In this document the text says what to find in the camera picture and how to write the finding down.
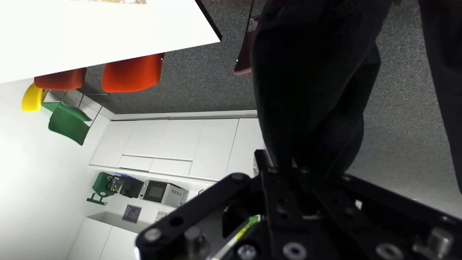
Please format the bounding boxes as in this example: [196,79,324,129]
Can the green chair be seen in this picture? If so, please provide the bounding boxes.
[41,100,93,148]

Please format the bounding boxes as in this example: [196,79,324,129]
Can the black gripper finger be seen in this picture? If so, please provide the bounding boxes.
[252,149,271,178]

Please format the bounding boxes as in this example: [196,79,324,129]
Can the large white table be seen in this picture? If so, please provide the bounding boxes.
[0,0,223,87]

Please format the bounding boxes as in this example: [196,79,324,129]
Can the yellow chair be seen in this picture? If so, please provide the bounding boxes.
[20,83,47,116]

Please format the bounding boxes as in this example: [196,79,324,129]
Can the white upper kitchen cabinets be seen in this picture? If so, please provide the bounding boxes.
[66,214,164,260]

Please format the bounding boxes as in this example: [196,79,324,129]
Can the white kitchen cabinets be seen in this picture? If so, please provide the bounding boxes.
[66,214,164,260]
[86,115,267,184]

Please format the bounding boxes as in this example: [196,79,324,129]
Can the red chair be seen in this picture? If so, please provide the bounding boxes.
[33,69,89,93]
[99,54,165,96]

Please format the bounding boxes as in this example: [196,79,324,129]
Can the silver microwave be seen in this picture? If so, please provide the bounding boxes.
[142,180,190,210]

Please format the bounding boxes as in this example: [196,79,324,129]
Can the black counter appliance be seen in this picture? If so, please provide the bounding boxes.
[118,178,147,200]

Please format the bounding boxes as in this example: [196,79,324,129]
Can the green counter appliance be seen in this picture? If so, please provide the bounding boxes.
[85,171,122,207]

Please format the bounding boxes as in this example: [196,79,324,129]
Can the black jersey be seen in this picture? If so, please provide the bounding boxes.
[249,0,395,180]

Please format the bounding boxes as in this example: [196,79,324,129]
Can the white lower kitchen cabinets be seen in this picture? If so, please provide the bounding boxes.
[86,115,267,184]

